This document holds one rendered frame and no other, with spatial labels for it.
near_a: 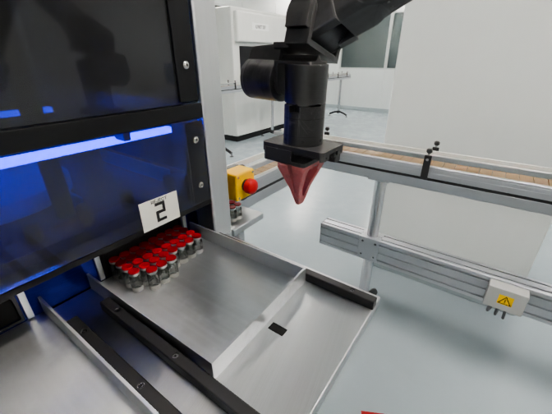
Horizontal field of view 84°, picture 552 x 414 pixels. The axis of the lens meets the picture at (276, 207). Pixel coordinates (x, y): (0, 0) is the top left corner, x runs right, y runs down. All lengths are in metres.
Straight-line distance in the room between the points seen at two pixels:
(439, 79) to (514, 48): 0.30
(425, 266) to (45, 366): 1.28
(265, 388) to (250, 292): 0.19
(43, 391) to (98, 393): 0.08
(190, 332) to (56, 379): 0.19
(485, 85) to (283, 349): 1.56
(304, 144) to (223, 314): 0.33
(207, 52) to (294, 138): 0.32
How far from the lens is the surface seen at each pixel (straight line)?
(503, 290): 1.40
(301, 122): 0.43
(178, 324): 0.59
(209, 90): 0.69
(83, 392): 0.56
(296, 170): 0.44
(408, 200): 1.99
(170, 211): 0.66
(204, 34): 0.69
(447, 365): 1.80
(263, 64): 0.47
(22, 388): 0.60
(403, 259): 1.47
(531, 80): 1.82
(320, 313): 0.59
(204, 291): 0.64
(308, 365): 0.52
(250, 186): 0.77
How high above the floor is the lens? 1.29
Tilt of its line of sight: 26 degrees down
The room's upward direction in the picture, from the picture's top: straight up
